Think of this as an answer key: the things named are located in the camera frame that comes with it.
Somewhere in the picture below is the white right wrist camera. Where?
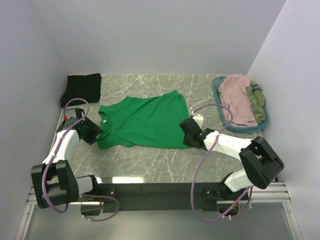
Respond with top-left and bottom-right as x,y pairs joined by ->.
191,114 -> 204,128

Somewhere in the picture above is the teal plastic basket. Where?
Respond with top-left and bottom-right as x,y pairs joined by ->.
211,76 -> 269,133

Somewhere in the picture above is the pink tank top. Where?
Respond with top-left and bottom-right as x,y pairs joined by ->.
218,74 -> 258,127

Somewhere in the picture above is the black folded tank top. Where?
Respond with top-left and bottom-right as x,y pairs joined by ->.
60,73 -> 102,108

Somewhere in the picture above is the olive green tank top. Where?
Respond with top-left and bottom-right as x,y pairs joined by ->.
245,80 -> 266,125

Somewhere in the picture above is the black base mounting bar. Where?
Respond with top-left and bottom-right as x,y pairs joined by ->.
84,182 -> 244,213

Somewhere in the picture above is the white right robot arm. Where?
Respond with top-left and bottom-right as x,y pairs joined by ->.
179,117 -> 285,200

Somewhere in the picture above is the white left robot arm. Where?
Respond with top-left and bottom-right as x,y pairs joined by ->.
30,108 -> 102,209

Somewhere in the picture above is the aluminium frame rail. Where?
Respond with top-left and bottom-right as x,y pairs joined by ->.
26,182 -> 291,207

